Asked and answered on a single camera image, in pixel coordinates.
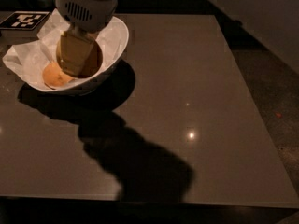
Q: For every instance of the white crumpled paper liner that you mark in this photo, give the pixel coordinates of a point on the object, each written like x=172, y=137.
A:
x=17, y=54

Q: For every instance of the white bowl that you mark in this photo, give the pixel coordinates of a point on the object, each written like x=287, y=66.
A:
x=112, y=41

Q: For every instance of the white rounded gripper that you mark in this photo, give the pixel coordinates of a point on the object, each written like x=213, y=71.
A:
x=88, y=12

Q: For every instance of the black white fiducial marker card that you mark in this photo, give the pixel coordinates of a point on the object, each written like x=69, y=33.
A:
x=23, y=20

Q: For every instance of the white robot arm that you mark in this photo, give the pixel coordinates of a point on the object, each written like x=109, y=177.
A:
x=274, y=23

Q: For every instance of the orange fruit front left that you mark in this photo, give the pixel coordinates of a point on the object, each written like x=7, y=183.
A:
x=54, y=76

